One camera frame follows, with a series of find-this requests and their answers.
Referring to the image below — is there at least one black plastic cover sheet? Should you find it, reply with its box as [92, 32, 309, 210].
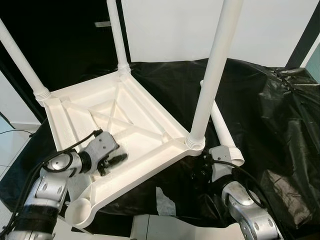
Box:
[0, 57, 320, 236]

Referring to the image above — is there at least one teal glass panel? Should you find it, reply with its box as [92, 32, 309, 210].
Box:
[306, 45, 320, 83]

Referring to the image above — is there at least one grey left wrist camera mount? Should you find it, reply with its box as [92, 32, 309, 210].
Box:
[82, 131, 121, 163]

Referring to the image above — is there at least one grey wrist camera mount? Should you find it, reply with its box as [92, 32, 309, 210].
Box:
[207, 146, 236, 181]
[82, 131, 121, 163]

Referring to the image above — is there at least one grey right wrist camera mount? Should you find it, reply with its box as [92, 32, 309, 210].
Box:
[207, 146, 236, 181]

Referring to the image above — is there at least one thin black floor cable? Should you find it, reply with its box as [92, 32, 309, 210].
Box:
[0, 127, 31, 136]

